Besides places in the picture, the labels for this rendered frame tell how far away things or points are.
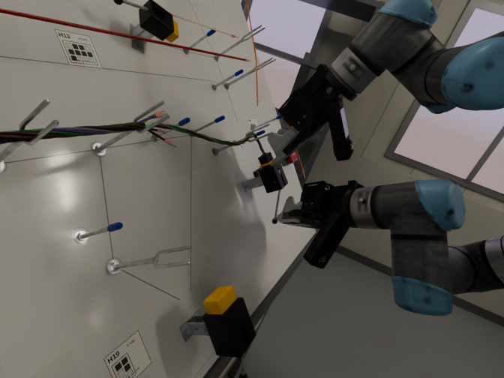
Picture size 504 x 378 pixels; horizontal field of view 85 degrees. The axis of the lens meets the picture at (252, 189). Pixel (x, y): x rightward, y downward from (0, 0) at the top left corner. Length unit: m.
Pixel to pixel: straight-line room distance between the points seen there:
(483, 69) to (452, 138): 2.10
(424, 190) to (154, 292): 0.41
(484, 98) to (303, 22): 2.06
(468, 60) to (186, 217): 0.43
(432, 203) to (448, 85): 0.15
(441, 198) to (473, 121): 2.08
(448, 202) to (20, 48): 0.57
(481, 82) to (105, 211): 0.47
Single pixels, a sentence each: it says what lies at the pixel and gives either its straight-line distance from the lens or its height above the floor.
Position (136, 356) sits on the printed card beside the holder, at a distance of 0.44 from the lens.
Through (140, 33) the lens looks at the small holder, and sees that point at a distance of 0.56.
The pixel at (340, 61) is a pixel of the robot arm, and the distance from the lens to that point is 0.54.
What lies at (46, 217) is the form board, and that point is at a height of 1.10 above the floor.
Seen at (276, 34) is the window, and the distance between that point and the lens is 2.41.
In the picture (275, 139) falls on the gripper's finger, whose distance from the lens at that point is 0.57.
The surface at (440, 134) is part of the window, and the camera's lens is 2.47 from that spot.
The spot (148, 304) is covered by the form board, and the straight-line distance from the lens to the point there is 0.44.
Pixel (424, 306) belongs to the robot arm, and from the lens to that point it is 0.47.
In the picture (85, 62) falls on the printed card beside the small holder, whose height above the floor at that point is 1.24.
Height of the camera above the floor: 1.32
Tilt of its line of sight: 24 degrees down
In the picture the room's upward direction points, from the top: 20 degrees clockwise
